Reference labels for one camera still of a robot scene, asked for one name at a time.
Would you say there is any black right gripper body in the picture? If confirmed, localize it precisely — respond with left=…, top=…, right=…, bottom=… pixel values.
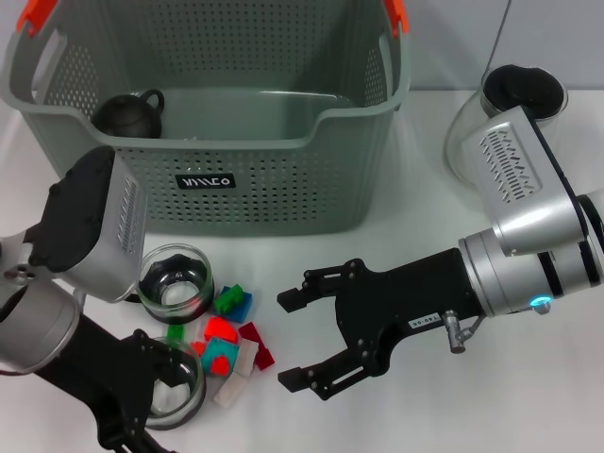
left=333, top=247, right=486, bottom=372

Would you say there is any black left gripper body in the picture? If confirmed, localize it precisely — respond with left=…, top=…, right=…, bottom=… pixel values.
left=36, top=310, right=159, bottom=421

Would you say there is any glass teacup black base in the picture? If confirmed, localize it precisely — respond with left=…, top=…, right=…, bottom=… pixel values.
left=126, top=243, right=213, bottom=325
left=145, top=335, right=208, bottom=428

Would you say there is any grey-green perforated storage basket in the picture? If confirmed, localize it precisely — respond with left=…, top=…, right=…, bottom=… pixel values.
left=0, top=0, right=411, bottom=237

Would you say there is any blue square toy brick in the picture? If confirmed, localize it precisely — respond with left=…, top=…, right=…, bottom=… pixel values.
left=221, top=285, right=254, bottom=325

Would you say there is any teal square toy brick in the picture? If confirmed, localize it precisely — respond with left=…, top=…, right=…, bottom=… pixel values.
left=201, top=335, right=242, bottom=377

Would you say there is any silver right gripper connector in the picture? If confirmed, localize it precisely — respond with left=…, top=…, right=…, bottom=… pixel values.
left=443, top=309, right=473, bottom=354

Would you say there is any red sloped toy brick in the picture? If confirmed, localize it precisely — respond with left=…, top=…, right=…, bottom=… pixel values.
left=205, top=315, right=241, bottom=344

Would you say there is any flat white plate brick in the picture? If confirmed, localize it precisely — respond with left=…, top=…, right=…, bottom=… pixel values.
left=212, top=372, right=249, bottom=408

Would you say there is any dark red toy brick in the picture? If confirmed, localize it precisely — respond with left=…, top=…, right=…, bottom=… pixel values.
left=238, top=322, right=276, bottom=372

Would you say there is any small green toy brick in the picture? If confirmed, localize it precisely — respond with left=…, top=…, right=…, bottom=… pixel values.
left=212, top=283, right=244, bottom=316

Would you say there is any white translucent toy brick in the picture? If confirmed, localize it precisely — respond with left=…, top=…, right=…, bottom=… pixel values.
left=234, top=340, right=260, bottom=377

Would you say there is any dark clay teapot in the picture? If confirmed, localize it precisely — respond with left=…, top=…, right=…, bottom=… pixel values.
left=92, top=87, right=166, bottom=140

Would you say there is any grey right gripper cable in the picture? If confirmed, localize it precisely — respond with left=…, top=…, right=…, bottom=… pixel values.
left=464, top=310, right=487, bottom=339

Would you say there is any glass pitcher black lid handle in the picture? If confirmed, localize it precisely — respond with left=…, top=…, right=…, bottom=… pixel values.
left=443, top=63, right=570, bottom=190

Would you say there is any orange basket handle grip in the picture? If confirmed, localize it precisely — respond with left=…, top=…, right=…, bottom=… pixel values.
left=382, top=0, right=410, bottom=37
left=16, top=0, right=62, bottom=38

